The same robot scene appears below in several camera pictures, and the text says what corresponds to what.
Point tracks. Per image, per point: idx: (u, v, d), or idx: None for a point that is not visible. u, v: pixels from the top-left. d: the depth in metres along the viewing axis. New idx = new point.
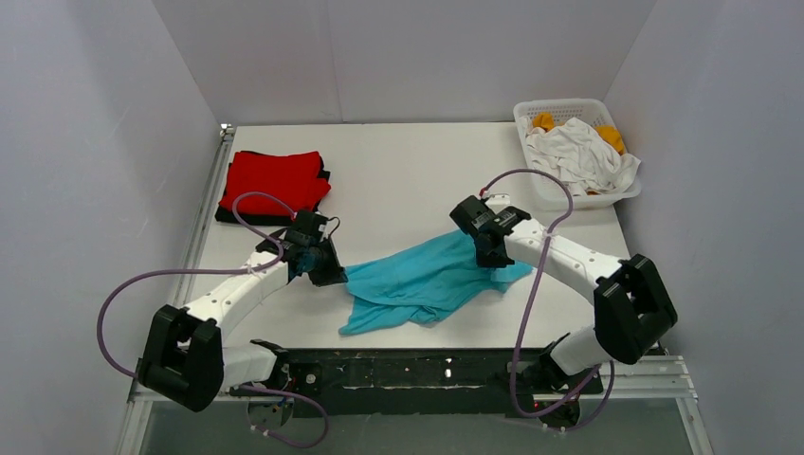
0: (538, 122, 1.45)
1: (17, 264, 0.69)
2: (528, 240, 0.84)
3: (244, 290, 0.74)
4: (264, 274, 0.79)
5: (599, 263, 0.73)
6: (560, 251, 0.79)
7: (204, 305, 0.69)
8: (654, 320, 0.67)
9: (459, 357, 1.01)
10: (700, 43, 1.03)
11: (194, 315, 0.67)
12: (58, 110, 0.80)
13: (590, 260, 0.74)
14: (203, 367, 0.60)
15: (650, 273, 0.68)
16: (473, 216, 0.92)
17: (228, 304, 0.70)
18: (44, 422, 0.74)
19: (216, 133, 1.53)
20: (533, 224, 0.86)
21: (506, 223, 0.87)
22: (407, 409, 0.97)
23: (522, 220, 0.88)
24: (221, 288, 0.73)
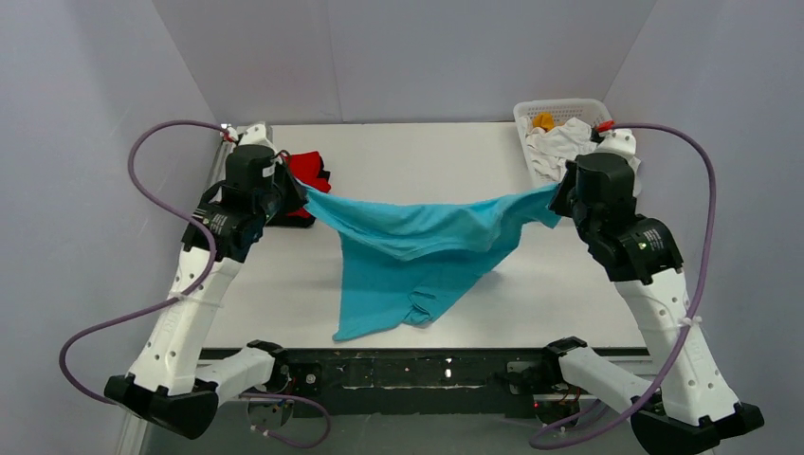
0: (538, 122, 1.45)
1: (17, 263, 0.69)
2: (659, 309, 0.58)
3: (187, 326, 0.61)
4: (202, 291, 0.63)
5: (717, 397, 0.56)
6: (690, 360, 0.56)
7: (149, 367, 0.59)
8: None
9: (459, 357, 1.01)
10: (700, 42, 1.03)
11: (143, 382, 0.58)
12: (58, 109, 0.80)
13: (708, 385, 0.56)
14: (182, 423, 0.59)
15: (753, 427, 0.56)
16: (606, 193, 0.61)
17: (174, 357, 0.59)
18: (44, 422, 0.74)
19: (216, 133, 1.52)
20: (678, 282, 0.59)
21: (647, 257, 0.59)
22: (407, 409, 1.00)
23: (668, 267, 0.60)
24: (161, 336, 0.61)
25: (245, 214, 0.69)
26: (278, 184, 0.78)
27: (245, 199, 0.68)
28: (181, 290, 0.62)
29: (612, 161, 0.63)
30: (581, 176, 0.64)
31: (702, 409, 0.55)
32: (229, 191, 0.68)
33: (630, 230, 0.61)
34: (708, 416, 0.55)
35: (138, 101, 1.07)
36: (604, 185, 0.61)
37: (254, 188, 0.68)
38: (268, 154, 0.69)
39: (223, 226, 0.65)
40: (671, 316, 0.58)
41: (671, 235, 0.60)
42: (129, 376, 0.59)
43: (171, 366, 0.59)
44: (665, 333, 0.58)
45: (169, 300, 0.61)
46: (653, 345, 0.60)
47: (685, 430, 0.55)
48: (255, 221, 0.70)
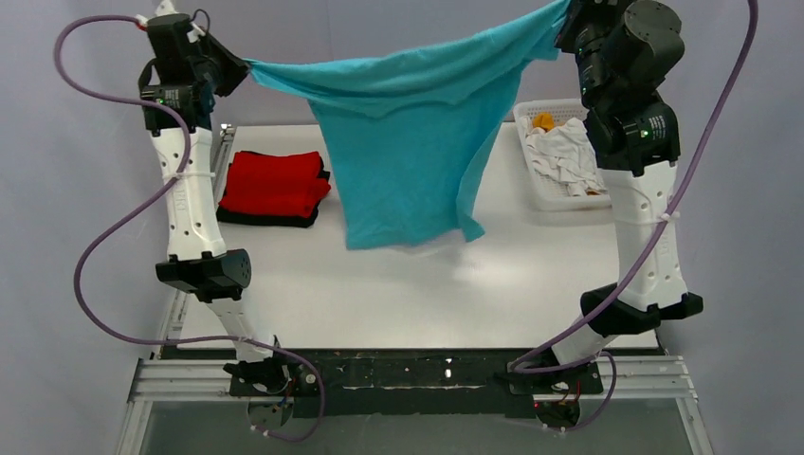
0: (539, 122, 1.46)
1: (18, 261, 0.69)
2: (641, 202, 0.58)
3: (196, 192, 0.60)
4: (193, 164, 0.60)
5: (669, 287, 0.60)
6: (657, 253, 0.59)
7: (184, 243, 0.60)
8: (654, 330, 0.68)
9: (458, 357, 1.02)
10: (698, 42, 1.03)
11: (184, 256, 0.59)
12: (61, 108, 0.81)
13: (666, 278, 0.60)
14: (236, 274, 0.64)
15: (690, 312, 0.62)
16: (635, 70, 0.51)
17: (204, 227, 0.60)
18: (44, 418, 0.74)
19: (216, 133, 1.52)
20: (666, 174, 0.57)
21: (648, 145, 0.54)
22: (406, 408, 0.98)
23: (665, 160, 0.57)
24: (180, 211, 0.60)
25: (191, 81, 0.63)
26: (207, 53, 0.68)
27: (181, 69, 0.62)
28: (172, 170, 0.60)
29: (663, 25, 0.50)
30: (621, 37, 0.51)
31: (652, 298, 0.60)
32: (165, 65, 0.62)
33: (636, 115, 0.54)
34: (657, 304, 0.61)
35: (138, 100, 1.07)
36: (630, 66, 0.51)
37: (188, 54, 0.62)
38: (186, 13, 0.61)
39: (178, 100, 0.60)
40: (652, 209, 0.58)
41: (677, 122, 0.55)
42: (171, 259, 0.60)
43: (203, 235, 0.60)
44: (641, 227, 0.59)
45: (169, 183, 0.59)
46: (626, 232, 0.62)
47: (632, 315, 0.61)
48: (206, 87, 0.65)
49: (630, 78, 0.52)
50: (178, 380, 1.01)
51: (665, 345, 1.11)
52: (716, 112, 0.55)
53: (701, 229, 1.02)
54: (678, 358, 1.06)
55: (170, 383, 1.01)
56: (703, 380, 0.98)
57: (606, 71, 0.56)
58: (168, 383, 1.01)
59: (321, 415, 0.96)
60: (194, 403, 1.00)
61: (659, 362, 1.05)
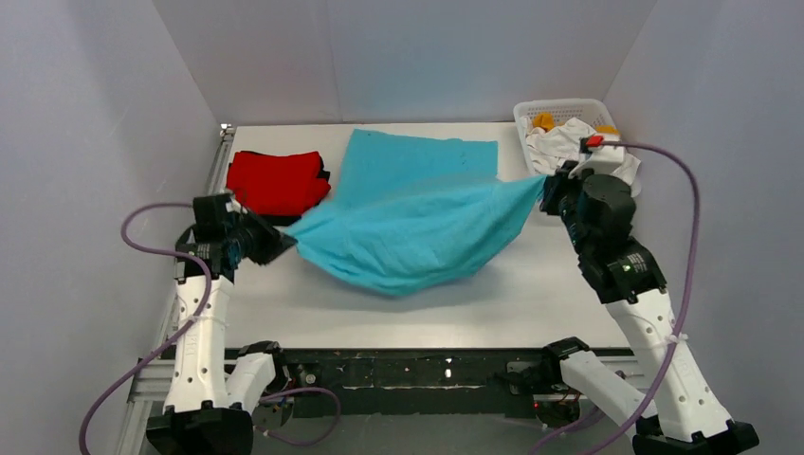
0: (538, 122, 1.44)
1: (17, 263, 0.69)
2: (646, 325, 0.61)
3: (209, 342, 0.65)
4: (210, 310, 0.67)
5: (709, 413, 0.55)
6: (678, 373, 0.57)
7: (183, 390, 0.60)
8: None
9: (459, 357, 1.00)
10: (700, 42, 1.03)
11: (182, 406, 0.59)
12: (58, 107, 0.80)
13: (699, 401, 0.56)
14: (234, 436, 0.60)
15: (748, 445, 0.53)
16: (604, 230, 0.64)
17: (206, 373, 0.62)
18: (44, 423, 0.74)
19: (216, 133, 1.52)
20: (664, 301, 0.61)
21: (633, 277, 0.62)
22: (406, 409, 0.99)
23: (655, 288, 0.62)
24: (189, 358, 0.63)
25: (223, 240, 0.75)
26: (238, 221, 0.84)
27: (216, 230, 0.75)
28: (191, 314, 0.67)
29: (618, 191, 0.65)
30: (585, 200, 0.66)
31: (693, 425, 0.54)
32: (201, 228, 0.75)
33: (614, 254, 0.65)
34: (702, 432, 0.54)
35: (138, 101, 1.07)
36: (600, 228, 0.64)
37: (223, 219, 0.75)
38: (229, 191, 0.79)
39: (209, 252, 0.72)
40: (658, 333, 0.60)
41: (656, 260, 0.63)
42: (167, 409, 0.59)
43: (206, 381, 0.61)
44: (653, 350, 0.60)
45: (183, 326, 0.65)
46: (644, 362, 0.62)
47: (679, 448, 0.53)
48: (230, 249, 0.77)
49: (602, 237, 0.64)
50: None
51: None
52: (693, 244, 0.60)
53: (694, 230, 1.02)
54: None
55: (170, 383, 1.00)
56: None
57: (585, 225, 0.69)
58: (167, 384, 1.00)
59: (336, 415, 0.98)
60: None
61: None
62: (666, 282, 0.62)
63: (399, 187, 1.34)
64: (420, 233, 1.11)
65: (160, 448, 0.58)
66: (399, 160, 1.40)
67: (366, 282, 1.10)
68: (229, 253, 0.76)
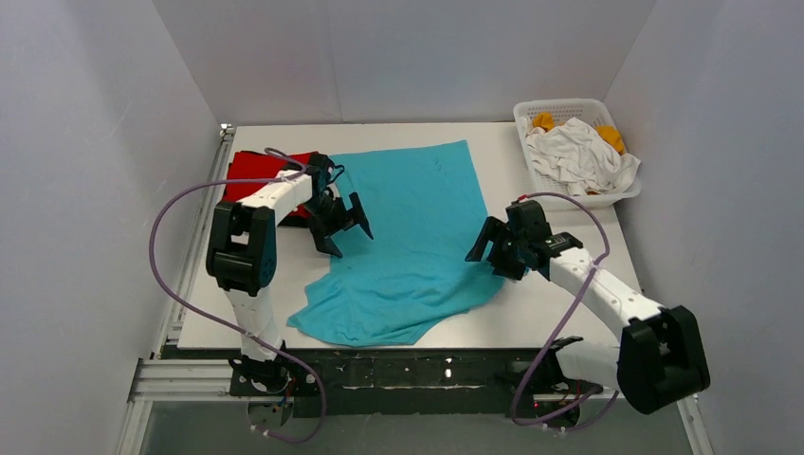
0: (538, 122, 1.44)
1: (16, 264, 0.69)
2: (572, 266, 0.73)
3: (286, 189, 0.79)
4: (296, 182, 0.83)
5: (640, 305, 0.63)
6: (604, 286, 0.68)
7: (252, 198, 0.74)
8: (685, 379, 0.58)
9: (458, 357, 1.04)
10: (700, 42, 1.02)
11: (247, 206, 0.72)
12: (57, 108, 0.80)
13: (629, 299, 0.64)
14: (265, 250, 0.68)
15: (690, 330, 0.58)
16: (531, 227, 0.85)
17: (274, 198, 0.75)
18: (43, 423, 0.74)
19: (216, 133, 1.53)
20: (582, 251, 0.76)
21: (557, 245, 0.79)
22: (407, 409, 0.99)
23: (575, 246, 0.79)
24: (267, 190, 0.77)
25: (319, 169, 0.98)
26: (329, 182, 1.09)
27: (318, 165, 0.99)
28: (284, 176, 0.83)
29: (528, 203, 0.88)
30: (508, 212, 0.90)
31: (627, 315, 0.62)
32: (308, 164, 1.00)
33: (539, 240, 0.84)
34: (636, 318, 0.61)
35: (138, 102, 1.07)
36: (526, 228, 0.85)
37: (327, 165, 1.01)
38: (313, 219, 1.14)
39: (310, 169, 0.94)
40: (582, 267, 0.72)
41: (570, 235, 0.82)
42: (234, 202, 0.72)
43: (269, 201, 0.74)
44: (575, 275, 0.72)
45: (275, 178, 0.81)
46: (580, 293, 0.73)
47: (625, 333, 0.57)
48: (321, 180, 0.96)
49: (528, 232, 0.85)
50: (178, 380, 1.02)
51: None
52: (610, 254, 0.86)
53: (693, 230, 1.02)
54: None
55: (170, 383, 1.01)
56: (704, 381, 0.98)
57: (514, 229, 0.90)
58: (168, 383, 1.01)
59: (321, 415, 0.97)
60: (194, 403, 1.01)
61: None
62: (583, 242, 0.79)
63: (391, 221, 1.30)
64: (419, 301, 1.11)
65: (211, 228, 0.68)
66: (394, 199, 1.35)
67: (373, 345, 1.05)
68: (318, 181, 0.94)
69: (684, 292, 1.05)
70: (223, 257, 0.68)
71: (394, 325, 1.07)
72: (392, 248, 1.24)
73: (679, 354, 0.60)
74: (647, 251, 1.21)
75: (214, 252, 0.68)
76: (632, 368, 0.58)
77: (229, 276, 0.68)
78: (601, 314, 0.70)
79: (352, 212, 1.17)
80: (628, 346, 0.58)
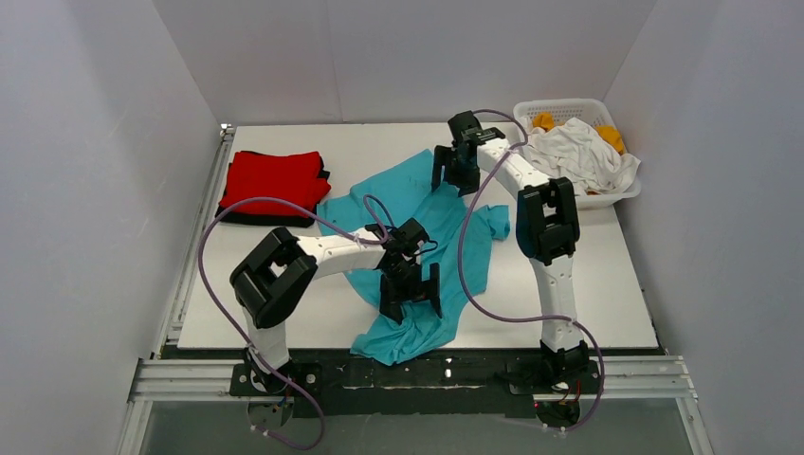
0: (538, 122, 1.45)
1: (15, 263, 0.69)
2: (493, 153, 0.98)
3: (348, 251, 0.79)
4: (364, 248, 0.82)
5: (535, 177, 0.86)
6: (513, 165, 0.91)
7: (311, 241, 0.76)
8: (561, 228, 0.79)
9: (458, 358, 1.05)
10: (700, 42, 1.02)
11: (302, 247, 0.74)
12: (56, 108, 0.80)
13: (528, 173, 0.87)
14: (284, 299, 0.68)
15: (569, 192, 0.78)
16: (464, 129, 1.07)
17: (328, 254, 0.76)
18: (43, 423, 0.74)
19: (216, 133, 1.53)
20: (503, 142, 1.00)
21: (484, 136, 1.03)
22: (407, 409, 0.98)
23: (498, 138, 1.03)
24: (333, 241, 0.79)
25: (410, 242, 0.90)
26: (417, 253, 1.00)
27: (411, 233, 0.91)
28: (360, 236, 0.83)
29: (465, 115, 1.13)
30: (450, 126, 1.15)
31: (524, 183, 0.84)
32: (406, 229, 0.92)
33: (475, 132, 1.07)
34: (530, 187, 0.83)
35: (138, 102, 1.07)
36: (460, 132, 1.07)
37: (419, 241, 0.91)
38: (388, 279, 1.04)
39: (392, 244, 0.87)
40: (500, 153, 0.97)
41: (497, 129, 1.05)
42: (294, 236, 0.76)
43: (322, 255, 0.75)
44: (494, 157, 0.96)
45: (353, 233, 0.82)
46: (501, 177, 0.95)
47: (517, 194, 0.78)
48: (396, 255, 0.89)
49: (463, 133, 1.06)
50: (178, 380, 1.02)
51: (665, 345, 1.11)
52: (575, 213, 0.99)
53: (693, 230, 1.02)
54: (678, 358, 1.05)
55: (170, 383, 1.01)
56: (704, 381, 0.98)
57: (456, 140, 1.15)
58: (168, 383, 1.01)
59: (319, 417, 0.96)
60: (194, 403, 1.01)
61: (659, 362, 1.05)
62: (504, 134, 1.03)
63: None
64: (438, 300, 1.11)
65: (257, 246, 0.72)
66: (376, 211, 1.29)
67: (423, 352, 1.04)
68: (392, 255, 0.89)
69: (683, 292, 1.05)
70: (247, 277, 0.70)
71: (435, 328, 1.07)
72: None
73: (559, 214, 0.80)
74: (647, 250, 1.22)
75: (245, 267, 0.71)
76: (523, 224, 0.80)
77: (245, 297, 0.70)
78: (510, 189, 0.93)
79: (426, 284, 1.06)
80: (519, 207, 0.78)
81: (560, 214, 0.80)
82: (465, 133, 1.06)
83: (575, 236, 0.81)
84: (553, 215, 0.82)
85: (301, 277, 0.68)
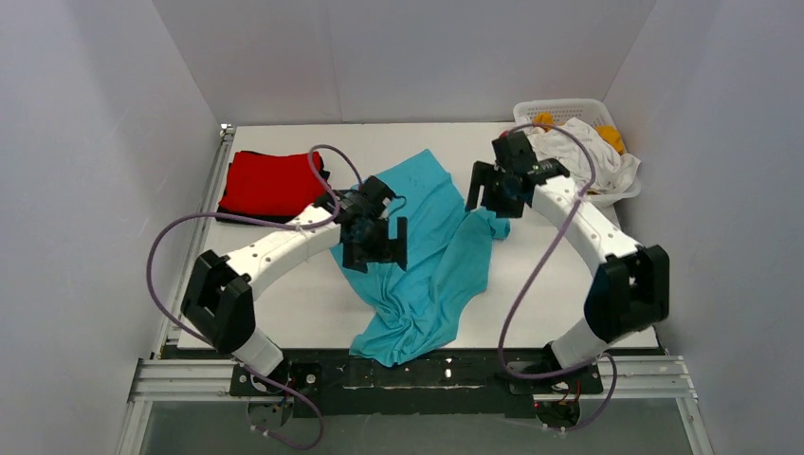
0: (538, 122, 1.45)
1: (16, 264, 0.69)
2: (557, 197, 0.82)
3: (290, 247, 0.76)
4: (312, 234, 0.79)
5: (618, 243, 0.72)
6: (587, 221, 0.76)
7: (245, 256, 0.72)
8: (648, 308, 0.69)
9: (458, 358, 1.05)
10: (700, 42, 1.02)
11: (233, 266, 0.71)
12: (57, 108, 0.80)
13: (608, 235, 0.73)
14: (233, 323, 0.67)
15: (660, 268, 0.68)
16: (513, 155, 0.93)
17: (267, 262, 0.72)
18: (42, 425, 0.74)
19: (216, 133, 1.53)
20: (567, 183, 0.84)
21: (541, 174, 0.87)
22: (406, 408, 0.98)
23: (560, 174, 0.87)
24: (267, 245, 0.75)
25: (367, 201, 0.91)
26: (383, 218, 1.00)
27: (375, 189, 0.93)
28: (301, 225, 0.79)
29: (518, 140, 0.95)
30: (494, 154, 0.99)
31: (607, 248, 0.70)
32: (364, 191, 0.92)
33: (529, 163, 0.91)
34: (612, 254, 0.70)
35: (138, 102, 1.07)
36: (510, 159, 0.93)
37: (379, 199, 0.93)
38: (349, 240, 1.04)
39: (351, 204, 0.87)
40: (567, 200, 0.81)
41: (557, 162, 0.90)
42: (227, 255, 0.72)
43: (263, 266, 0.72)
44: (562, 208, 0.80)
45: (287, 227, 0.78)
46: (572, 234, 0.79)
47: (601, 269, 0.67)
48: (358, 225, 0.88)
49: (513, 159, 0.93)
50: (178, 380, 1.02)
51: (665, 345, 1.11)
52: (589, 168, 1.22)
53: (693, 230, 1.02)
54: (678, 358, 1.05)
55: (170, 383, 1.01)
56: (704, 381, 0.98)
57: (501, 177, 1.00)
58: (168, 383, 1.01)
59: (320, 417, 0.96)
60: (193, 403, 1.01)
61: (658, 362, 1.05)
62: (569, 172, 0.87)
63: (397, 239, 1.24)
64: (438, 301, 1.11)
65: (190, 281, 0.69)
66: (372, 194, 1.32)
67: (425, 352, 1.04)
68: (353, 225, 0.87)
69: (683, 292, 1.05)
70: (194, 310, 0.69)
71: (435, 329, 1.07)
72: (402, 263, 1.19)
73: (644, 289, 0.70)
74: None
75: (188, 302, 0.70)
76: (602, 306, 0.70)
77: (199, 329, 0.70)
78: (580, 248, 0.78)
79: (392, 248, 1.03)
80: (602, 282, 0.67)
81: (646, 290, 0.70)
82: (515, 163, 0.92)
83: (661, 317, 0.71)
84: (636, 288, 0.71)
85: (240, 300, 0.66)
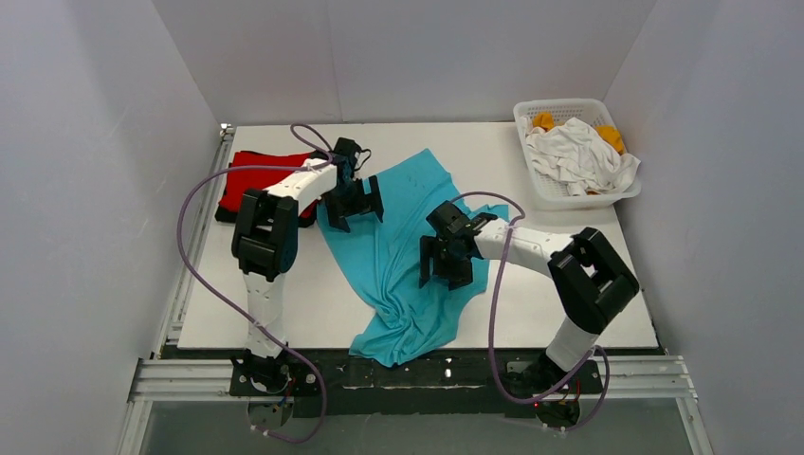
0: (538, 122, 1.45)
1: (15, 264, 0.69)
2: (495, 235, 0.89)
3: (311, 180, 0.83)
4: (322, 172, 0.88)
5: (557, 241, 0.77)
6: (524, 238, 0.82)
7: (280, 188, 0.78)
8: (617, 285, 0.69)
9: (458, 358, 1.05)
10: (700, 42, 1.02)
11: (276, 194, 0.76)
12: (57, 109, 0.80)
13: (545, 240, 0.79)
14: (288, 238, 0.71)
15: (601, 244, 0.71)
16: (450, 221, 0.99)
17: (299, 189, 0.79)
18: (42, 425, 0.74)
19: (216, 133, 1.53)
20: (496, 224, 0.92)
21: (478, 226, 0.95)
22: (407, 408, 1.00)
23: (491, 221, 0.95)
24: (292, 180, 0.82)
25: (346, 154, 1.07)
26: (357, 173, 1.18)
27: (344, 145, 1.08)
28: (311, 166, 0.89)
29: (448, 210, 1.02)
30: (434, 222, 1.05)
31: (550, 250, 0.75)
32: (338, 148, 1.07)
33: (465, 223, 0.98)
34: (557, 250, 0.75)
35: (138, 102, 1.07)
36: (447, 226, 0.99)
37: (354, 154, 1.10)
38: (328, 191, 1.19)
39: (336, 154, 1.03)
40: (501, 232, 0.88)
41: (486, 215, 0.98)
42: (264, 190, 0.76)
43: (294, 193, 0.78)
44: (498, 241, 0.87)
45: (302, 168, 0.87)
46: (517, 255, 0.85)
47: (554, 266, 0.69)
48: (345, 170, 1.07)
49: (450, 225, 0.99)
50: (178, 380, 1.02)
51: (665, 345, 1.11)
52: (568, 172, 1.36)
53: (693, 231, 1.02)
54: (678, 358, 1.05)
55: (170, 383, 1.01)
56: (704, 382, 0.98)
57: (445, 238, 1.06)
58: (168, 383, 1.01)
59: (321, 415, 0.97)
60: (194, 403, 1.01)
61: (658, 362, 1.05)
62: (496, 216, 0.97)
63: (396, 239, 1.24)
64: (439, 300, 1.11)
65: (238, 216, 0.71)
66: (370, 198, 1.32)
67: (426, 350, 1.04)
68: (341, 171, 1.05)
69: (683, 292, 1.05)
70: (247, 242, 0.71)
71: (433, 329, 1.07)
72: (403, 263, 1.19)
73: (602, 269, 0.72)
74: (647, 250, 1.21)
75: (240, 236, 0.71)
76: (573, 300, 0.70)
77: (254, 261, 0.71)
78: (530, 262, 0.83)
79: (370, 199, 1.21)
80: (559, 280, 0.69)
81: (606, 269, 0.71)
82: (454, 227, 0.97)
83: (633, 286, 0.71)
84: (598, 275, 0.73)
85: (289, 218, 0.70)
